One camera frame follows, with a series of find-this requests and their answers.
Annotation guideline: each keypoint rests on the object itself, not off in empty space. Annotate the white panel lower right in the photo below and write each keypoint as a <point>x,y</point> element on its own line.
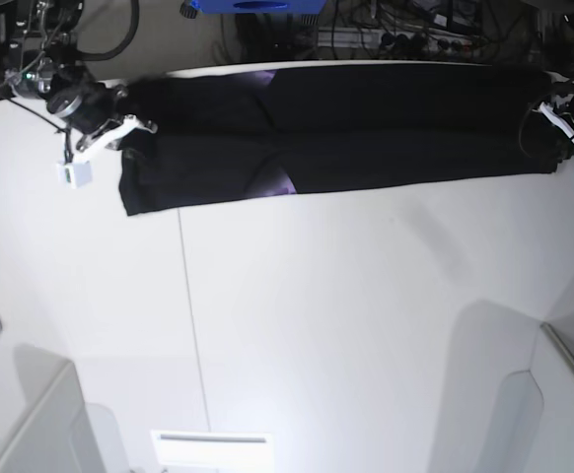
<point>531,428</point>

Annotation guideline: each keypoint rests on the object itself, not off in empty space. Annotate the white tray bottom centre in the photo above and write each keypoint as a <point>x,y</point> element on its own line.
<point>217,451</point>

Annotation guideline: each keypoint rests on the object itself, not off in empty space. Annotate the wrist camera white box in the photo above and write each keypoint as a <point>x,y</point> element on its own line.
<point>74,175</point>

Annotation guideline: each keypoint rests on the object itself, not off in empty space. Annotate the black T-shirt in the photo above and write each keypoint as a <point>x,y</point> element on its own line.
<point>333,128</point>

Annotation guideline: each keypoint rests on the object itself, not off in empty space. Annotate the blue plastic box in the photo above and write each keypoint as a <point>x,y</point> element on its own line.
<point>307,7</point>

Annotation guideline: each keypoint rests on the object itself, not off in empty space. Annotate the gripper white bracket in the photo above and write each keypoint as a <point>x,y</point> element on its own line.
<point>558,109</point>
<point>94,119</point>

